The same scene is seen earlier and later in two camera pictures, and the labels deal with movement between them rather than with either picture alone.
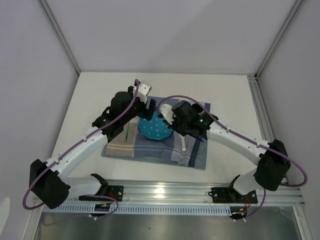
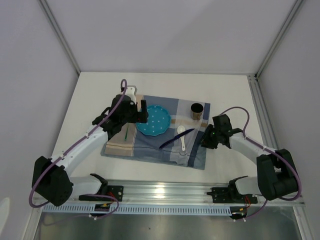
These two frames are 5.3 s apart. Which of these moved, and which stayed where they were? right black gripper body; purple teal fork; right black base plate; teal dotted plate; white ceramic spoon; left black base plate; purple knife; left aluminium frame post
Moved: teal dotted plate; right black gripper body; purple knife
Stayed: right black base plate; left black base plate; white ceramic spoon; purple teal fork; left aluminium frame post
